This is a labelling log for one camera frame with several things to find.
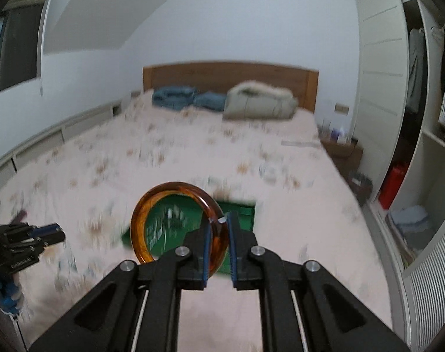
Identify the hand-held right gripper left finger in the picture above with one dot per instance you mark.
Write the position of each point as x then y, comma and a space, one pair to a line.
208, 255

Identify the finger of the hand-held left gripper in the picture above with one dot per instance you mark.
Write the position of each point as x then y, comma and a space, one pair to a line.
54, 239
43, 230

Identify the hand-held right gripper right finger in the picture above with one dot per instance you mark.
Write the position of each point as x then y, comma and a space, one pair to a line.
232, 255

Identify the green tray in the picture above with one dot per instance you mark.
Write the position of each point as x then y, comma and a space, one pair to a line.
244, 214

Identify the amber bangle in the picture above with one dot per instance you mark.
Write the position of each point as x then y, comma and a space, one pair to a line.
138, 234

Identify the person's left hand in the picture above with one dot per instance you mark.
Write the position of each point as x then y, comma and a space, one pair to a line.
4, 293

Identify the bed with floral sheet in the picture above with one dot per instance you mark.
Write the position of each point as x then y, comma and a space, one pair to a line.
244, 146

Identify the dark waste bin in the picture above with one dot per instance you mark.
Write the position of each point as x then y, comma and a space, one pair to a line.
361, 187

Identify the wooden nightstand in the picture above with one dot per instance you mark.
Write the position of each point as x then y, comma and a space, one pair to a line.
341, 152

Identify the beige fur-trimmed jacket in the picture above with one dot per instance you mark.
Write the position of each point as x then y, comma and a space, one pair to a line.
261, 102

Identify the drinking glass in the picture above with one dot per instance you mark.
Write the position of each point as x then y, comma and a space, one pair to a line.
326, 126

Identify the blue fleece blanket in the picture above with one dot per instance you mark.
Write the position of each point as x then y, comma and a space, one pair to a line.
173, 97

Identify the red fire extinguisher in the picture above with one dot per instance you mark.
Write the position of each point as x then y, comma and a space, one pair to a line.
391, 187

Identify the wooden headboard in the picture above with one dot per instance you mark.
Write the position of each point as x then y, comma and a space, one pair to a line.
226, 75

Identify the light blue folded clothes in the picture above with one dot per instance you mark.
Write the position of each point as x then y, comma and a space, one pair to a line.
409, 220

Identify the window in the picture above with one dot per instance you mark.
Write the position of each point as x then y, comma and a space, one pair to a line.
21, 44

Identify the white louvred panel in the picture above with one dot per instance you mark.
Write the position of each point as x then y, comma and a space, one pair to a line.
433, 289

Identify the white wardrobe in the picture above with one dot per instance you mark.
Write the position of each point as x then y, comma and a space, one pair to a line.
382, 62

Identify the grey hanging garment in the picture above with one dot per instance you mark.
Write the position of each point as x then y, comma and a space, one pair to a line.
415, 73

